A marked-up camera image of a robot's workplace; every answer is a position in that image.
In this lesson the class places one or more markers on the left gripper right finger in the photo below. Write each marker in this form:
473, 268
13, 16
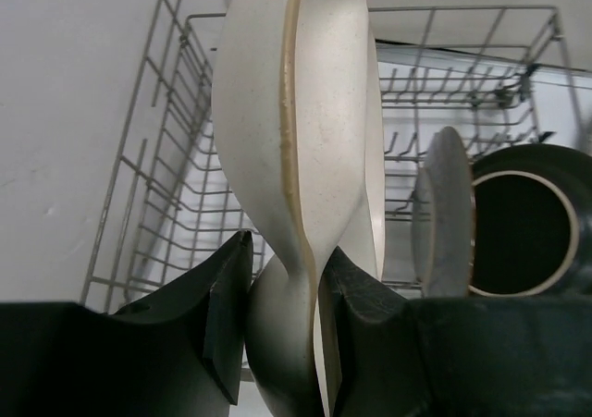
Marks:
390, 356

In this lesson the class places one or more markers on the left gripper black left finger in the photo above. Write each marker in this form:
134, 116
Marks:
175, 352

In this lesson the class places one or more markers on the grey deer pattern plate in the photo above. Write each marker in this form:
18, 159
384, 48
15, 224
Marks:
443, 218

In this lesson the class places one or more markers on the cream plate brown rim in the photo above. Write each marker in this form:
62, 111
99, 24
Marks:
533, 222

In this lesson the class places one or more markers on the cream divided dish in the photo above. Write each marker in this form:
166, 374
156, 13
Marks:
289, 109

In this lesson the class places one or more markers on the grey wire dish rack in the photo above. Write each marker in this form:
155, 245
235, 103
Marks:
502, 72

